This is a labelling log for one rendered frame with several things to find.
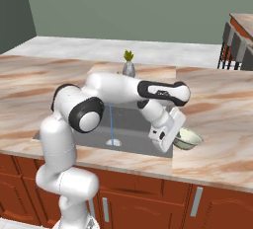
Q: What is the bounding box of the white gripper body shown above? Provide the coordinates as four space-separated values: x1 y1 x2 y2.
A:
158 106 188 154

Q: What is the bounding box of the pale green bowl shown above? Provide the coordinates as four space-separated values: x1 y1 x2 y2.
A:
173 126 205 151

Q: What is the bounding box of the grey sink basin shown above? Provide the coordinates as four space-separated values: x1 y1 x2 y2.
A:
32 102 175 159

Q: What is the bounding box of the brown false drawer front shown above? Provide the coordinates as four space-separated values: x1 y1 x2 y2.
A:
76 166 165 198

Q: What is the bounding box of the grey vase with green plant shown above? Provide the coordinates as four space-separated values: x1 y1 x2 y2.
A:
122 49 137 79

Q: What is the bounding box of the brown cupboard door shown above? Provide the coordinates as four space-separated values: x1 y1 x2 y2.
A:
0 153 42 226
183 184 253 229
14 155 63 229
97 189 186 229

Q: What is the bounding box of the brown kitchen island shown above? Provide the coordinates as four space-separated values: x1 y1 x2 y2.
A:
228 12 253 43

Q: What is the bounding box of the grey cupboard handle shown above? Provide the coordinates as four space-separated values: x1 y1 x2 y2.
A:
88 199 97 221
190 186 205 218
101 196 110 224

